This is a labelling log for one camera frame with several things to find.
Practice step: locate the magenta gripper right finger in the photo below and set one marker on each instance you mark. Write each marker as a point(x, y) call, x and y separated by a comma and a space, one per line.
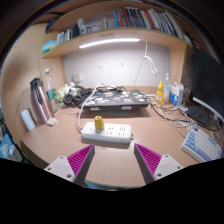
point(154, 166)

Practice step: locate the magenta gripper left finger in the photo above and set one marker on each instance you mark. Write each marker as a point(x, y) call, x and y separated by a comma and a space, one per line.
point(73, 168)

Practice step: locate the yellow charger plug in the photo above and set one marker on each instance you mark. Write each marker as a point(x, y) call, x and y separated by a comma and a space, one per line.
point(99, 123)

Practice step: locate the white power strip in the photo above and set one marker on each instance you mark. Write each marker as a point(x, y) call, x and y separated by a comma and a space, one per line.
point(115, 133)

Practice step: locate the blue and white keyboard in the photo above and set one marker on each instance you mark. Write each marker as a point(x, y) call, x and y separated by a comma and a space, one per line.
point(201, 146)

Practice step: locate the black headphones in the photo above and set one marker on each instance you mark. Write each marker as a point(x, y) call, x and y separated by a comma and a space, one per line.
point(76, 95)

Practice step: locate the black laptop with stickers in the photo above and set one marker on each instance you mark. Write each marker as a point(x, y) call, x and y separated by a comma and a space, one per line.
point(115, 100)

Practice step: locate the yellow liquid bottle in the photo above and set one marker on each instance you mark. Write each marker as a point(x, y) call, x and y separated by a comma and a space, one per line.
point(160, 93)

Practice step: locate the pink metal thermos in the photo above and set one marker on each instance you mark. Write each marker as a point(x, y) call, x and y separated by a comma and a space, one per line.
point(40, 102)

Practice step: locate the white cylinder roll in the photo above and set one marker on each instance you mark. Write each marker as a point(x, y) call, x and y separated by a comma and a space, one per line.
point(27, 120)

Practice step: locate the clear bottle behind yellow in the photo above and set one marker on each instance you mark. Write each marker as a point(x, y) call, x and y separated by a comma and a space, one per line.
point(167, 87)

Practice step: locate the clear plastic water bottle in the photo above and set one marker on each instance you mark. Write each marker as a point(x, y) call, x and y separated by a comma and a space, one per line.
point(50, 90)

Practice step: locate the black computer monitor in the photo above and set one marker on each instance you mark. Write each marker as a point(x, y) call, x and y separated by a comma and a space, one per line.
point(208, 82)

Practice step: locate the LED light bar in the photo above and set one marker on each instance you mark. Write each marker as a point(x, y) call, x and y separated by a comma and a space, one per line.
point(109, 41)

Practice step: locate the row of books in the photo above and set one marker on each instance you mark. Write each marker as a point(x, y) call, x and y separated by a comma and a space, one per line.
point(147, 19)

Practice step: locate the wooden wall shelf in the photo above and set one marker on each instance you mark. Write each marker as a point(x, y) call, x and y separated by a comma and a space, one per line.
point(143, 63)

